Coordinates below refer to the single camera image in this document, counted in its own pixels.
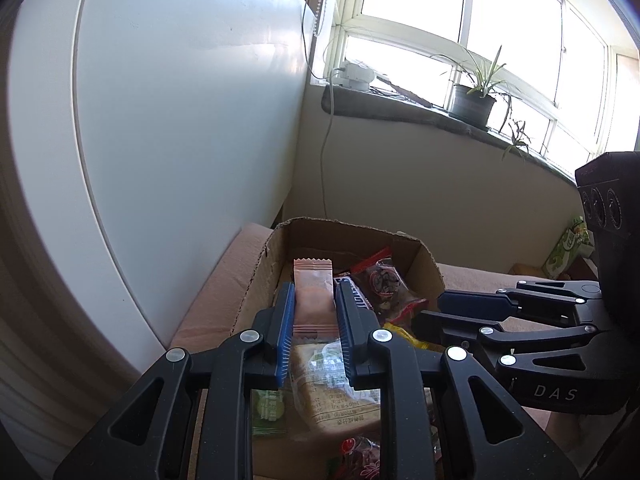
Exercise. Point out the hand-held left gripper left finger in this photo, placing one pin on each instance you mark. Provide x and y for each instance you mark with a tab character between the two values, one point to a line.
285	340

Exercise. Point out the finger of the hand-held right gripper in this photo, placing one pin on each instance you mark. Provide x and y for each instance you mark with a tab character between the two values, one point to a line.
450	327
470	304

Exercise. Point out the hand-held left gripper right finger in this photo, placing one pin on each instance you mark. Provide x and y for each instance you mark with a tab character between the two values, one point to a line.
345	335

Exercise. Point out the yellow snack packet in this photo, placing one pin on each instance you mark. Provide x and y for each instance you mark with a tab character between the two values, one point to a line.
417	344

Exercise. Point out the brown chocolate bar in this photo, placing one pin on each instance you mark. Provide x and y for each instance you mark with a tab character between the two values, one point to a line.
364	301

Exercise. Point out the pink snack packet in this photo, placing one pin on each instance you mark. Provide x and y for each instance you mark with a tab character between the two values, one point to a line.
312	295

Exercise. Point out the red clear cake packet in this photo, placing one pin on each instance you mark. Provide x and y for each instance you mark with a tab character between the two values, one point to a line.
385	280
360	460

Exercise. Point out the small green snack packet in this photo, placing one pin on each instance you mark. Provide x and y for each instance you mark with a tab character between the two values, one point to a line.
270	410

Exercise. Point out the clear bread packet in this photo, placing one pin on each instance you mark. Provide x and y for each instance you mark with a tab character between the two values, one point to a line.
330	410

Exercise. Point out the cardboard box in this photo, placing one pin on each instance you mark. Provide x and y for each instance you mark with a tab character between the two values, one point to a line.
320	240

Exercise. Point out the green floral bag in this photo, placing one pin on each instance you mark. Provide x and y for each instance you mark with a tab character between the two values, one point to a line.
565	255

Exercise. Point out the pink blanket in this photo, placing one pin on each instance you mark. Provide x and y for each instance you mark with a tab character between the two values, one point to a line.
215	290

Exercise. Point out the small trailing plant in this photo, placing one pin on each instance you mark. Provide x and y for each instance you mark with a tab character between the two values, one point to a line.
517	140

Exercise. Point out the potted spider plant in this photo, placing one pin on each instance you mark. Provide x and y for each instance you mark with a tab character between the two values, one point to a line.
470	107

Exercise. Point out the grey stone window sill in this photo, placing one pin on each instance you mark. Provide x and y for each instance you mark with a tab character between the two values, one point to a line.
400	112

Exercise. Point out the white cabinet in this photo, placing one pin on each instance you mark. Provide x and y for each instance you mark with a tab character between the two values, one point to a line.
175	135

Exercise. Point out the white power adapter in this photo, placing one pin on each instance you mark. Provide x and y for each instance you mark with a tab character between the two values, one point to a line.
352	75

